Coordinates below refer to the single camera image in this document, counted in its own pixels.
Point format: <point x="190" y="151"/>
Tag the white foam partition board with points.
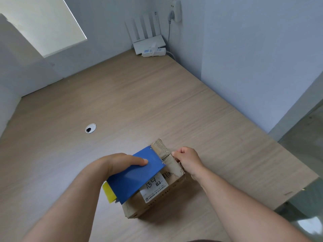
<point x="8" y="108"/>

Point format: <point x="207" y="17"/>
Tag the bright window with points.
<point x="43" y="25"/>

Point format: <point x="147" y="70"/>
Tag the person's right hand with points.
<point x="190" y="161"/>

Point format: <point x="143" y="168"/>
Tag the white power strip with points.
<point x="160" y="51"/>

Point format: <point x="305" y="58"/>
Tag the black-lettered cardboard box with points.
<point x="136" y="204"/>

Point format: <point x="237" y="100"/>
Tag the person's left hand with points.
<point x="118" y="161"/>

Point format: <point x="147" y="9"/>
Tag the person's left forearm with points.
<point x="63" y="209"/>

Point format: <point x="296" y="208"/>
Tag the blue tape dispenser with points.
<point x="133" y="178"/>

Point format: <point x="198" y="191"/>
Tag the round silver desk grommet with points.
<point x="92" y="126"/>

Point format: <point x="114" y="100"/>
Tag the clear yellowish tape roll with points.
<point x="109" y="192"/>

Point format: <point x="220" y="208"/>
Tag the white router with antennas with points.
<point x="149" y="45"/>

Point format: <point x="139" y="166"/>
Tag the person's right forearm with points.
<point x="247" y="214"/>

